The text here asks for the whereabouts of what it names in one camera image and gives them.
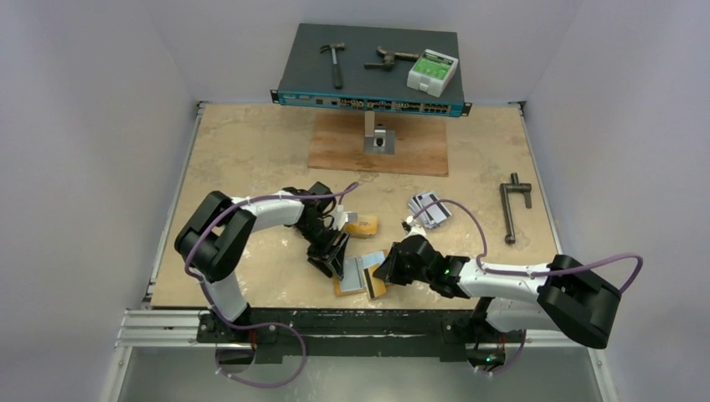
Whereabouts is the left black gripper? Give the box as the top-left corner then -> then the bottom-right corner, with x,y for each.
295,219 -> 350,280

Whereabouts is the orange leather card holder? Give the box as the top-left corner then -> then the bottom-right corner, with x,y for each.
333,250 -> 393,297

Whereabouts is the gold credit card stack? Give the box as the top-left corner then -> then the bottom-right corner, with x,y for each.
342,214 -> 378,239

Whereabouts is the white credit card stack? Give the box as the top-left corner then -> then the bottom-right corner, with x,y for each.
408,191 -> 451,230

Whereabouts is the single gold credit card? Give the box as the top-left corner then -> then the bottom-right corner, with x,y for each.
363,266 -> 387,300

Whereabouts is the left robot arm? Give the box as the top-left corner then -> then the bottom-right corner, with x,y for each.
174,182 -> 357,343

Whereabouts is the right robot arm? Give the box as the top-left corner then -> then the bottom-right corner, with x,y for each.
373,234 -> 622,349

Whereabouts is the plywood board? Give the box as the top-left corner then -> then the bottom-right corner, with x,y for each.
307,112 -> 449,177

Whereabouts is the small hammer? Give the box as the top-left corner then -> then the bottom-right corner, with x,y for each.
319,42 -> 346,90

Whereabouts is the white green electronic box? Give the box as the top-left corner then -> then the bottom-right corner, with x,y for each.
406,49 -> 459,97

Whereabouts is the brass clamp tool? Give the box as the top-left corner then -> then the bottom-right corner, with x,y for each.
363,46 -> 420,71

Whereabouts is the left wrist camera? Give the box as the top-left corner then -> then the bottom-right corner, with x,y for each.
331,204 -> 358,230

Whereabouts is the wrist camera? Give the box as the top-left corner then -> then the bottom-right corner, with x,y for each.
402,216 -> 425,237
331,204 -> 358,230

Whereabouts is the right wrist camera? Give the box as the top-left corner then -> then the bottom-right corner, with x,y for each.
402,216 -> 425,237

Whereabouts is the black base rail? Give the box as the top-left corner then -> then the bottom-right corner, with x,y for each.
196,307 -> 523,364

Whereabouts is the metal stand bracket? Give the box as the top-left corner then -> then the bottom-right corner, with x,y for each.
363,111 -> 395,155

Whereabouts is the dark metal T-handle tool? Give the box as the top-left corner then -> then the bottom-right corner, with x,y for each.
499,172 -> 533,245

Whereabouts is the aluminium frame rail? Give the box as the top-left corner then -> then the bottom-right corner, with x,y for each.
100,100 -> 210,401

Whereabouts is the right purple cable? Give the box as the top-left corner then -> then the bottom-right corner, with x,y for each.
410,199 -> 645,377

